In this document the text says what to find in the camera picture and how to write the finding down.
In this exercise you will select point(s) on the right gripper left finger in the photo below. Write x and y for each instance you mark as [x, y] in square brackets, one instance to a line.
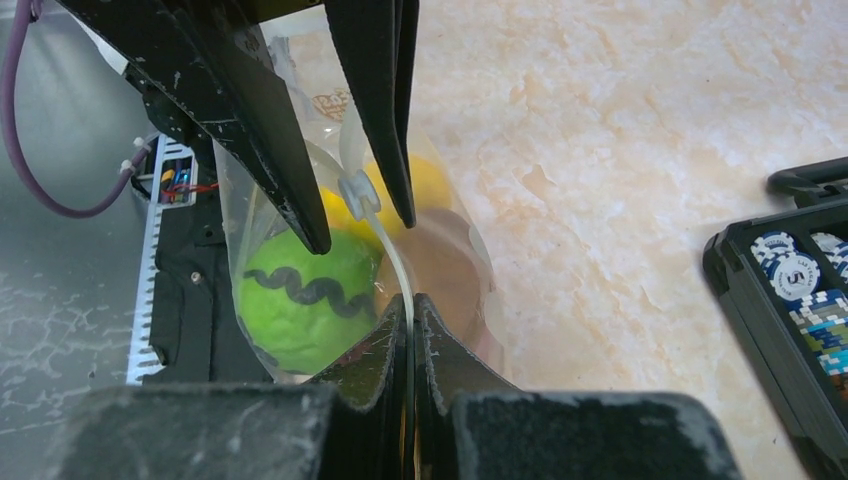
[345, 423]

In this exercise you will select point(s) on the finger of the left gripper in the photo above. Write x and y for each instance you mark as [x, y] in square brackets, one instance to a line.
[375, 41]
[211, 60]

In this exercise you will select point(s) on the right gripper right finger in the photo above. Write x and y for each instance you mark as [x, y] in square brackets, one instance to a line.
[474, 424]

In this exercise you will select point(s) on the clear zip top bag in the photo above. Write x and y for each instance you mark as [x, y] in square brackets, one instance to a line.
[303, 55]

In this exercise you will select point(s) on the toy brown pear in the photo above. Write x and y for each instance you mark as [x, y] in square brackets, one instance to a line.
[440, 261]

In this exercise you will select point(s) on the toy yellow bell pepper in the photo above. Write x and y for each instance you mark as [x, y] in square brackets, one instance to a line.
[430, 185]

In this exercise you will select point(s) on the toy yellow lemon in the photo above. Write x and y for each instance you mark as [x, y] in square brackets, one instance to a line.
[339, 216]

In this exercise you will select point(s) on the black poker chip case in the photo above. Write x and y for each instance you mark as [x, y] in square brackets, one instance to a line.
[782, 283]

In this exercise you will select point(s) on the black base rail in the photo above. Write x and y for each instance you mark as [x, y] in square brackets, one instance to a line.
[185, 327]

